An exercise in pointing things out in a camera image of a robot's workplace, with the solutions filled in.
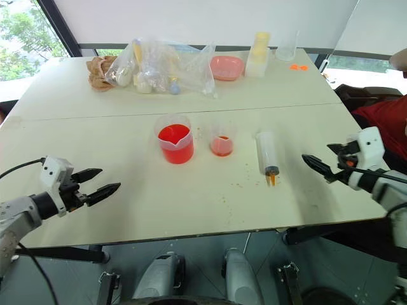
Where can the yellow-capped plastic bottle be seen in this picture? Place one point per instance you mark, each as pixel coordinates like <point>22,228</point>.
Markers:
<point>258,57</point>

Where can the small orange cap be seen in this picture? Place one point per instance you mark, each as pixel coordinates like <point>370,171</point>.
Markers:
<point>294,67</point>
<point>304,67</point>

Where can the pink plastic plate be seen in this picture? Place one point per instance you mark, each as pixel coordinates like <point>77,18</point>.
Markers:
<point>226,67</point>

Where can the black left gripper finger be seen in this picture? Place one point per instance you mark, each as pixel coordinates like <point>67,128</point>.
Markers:
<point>89,174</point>
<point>103,193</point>

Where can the small clear cup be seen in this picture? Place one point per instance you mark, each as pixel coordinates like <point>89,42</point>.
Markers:
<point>222,144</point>

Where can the beaker of red liquid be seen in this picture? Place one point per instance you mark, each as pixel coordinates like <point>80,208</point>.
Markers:
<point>175,143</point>

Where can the person in red shirt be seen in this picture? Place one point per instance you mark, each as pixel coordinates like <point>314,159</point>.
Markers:
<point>386,120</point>

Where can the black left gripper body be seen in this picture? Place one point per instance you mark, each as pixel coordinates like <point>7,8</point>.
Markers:
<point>70,193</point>

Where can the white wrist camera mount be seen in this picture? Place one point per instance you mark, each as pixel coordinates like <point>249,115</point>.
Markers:
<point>52,168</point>
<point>370,149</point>

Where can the brown crumpled cloth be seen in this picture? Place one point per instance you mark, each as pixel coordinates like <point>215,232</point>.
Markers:
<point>97,73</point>

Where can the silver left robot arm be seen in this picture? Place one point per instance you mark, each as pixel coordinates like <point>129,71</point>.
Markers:
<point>16,213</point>

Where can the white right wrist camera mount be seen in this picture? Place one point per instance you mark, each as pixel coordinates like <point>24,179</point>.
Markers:
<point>370,149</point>

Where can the black metal stand foot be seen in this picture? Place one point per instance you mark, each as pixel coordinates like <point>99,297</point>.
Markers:
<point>291,282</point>
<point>108,287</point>

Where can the clear bag with bottles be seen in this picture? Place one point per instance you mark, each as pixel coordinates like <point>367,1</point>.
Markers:
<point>143,66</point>

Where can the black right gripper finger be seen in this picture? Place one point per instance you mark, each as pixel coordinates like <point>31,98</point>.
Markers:
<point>318,165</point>
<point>336,148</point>

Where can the grey robot leg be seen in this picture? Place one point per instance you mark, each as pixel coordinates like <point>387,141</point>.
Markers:
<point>159,276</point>
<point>241,276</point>

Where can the black table leg bar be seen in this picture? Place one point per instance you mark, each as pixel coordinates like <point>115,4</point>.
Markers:
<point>63,253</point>
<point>311,233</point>

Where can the black window frame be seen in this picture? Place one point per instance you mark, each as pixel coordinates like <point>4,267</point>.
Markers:
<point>60,28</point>

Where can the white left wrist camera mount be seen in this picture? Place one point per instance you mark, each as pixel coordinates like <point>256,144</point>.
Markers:
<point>52,168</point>

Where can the clear plastic syringe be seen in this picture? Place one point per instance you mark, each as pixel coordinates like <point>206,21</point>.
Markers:
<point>267,152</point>

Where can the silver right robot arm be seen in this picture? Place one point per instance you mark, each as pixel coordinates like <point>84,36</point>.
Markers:
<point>389,190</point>

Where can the empty clear plastic bag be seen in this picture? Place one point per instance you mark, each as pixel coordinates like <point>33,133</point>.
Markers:
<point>200,73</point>

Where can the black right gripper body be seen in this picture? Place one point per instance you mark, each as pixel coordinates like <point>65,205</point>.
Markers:
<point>348,157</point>

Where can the black chair back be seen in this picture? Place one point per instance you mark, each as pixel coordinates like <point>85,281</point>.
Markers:
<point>359,93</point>

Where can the clear beaker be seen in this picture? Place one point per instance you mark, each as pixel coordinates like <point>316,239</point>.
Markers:
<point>287,51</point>

